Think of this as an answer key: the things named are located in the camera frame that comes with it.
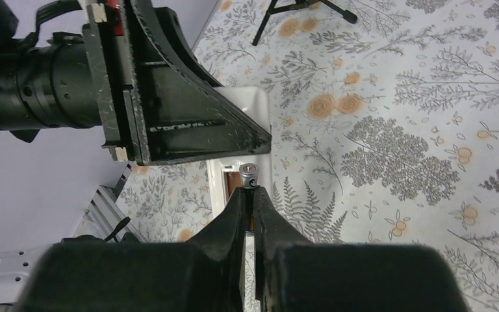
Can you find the white remote control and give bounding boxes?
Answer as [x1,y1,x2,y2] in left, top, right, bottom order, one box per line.
[205,86,273,312]

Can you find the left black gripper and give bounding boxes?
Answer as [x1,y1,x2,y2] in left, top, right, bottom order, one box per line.
[0,0,273,167]

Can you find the floral patterned table mat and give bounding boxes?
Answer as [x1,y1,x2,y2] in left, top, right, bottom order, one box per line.
[116,0,499,312]

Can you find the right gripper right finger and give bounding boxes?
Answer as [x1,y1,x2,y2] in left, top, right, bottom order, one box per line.
[252,187,467,311]

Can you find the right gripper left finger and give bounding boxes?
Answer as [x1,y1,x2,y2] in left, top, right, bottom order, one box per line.
[15,188,246,311]

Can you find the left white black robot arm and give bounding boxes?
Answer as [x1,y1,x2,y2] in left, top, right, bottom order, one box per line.
[0,1,272,166]

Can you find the black mini tripod stand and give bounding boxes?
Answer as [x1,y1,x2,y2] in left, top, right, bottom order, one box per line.
[251,0,359,47]

